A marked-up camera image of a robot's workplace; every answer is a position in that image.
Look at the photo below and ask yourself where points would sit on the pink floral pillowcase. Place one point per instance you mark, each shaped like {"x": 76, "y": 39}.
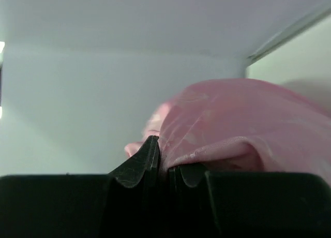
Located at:
{"x": 242, "y": 124}

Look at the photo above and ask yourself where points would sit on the aluminium back rail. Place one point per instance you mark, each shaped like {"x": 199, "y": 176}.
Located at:
{"x": 290, "y": 32}

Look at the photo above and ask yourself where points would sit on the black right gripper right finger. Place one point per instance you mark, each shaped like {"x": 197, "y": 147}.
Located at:
{"x": 188, "y": 175}

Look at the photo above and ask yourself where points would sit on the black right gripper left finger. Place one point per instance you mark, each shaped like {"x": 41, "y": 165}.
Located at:
{"x": 140, "y": 169}

